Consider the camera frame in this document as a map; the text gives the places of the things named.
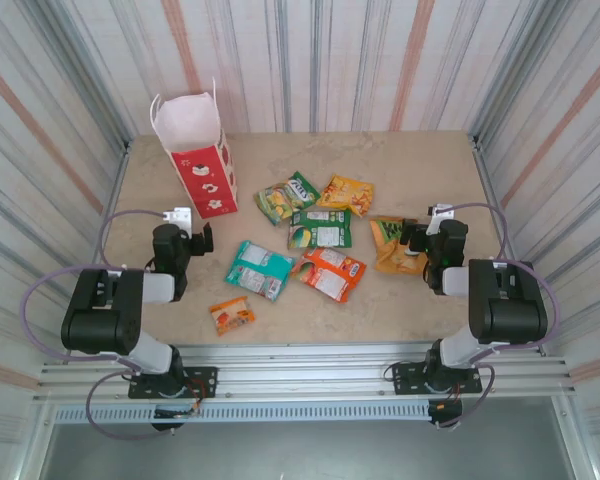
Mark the orange Krax snack bag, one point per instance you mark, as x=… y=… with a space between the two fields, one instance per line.
x=387 y=250

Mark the red and white paper bag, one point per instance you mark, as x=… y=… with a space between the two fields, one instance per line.
x=205 y=180

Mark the teal snack bag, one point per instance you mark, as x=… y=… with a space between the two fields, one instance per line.
x=255 y=270

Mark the small orange snack packet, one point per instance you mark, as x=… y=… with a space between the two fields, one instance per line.
x=232 y=316

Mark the light green Fox snack bag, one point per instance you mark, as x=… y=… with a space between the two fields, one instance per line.
x=285 y=197

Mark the orange mango snack bag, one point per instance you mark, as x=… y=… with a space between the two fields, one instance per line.
x=330 y=275

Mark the dark green mango snack bag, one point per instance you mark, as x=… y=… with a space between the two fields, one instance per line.
x=320 y=230

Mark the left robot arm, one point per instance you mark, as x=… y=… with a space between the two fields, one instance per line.
x=100 y=320

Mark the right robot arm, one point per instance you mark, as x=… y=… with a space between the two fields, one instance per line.
x=505 y=310

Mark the yellow snack bag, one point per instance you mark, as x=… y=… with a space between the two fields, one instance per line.
x=345 y=195

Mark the black connector block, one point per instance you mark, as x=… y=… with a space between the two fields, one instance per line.
x=169 y=422
x=445 y=412

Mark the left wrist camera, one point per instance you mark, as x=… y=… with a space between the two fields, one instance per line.
x=180 y=216

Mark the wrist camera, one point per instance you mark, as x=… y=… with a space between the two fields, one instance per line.
x=440 y=214
x=180 y=216

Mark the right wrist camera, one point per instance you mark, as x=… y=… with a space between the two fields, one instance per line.
x=440 y=214

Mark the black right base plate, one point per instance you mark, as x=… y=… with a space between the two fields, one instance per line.
x=405 y=377

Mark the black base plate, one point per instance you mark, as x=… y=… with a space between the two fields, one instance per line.
x=202 y=380
x=405 y=377

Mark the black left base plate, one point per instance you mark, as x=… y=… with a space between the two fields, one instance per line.
x=202 y=380

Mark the aluminium mounting rail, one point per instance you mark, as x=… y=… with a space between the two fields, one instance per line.
x=305 y=370

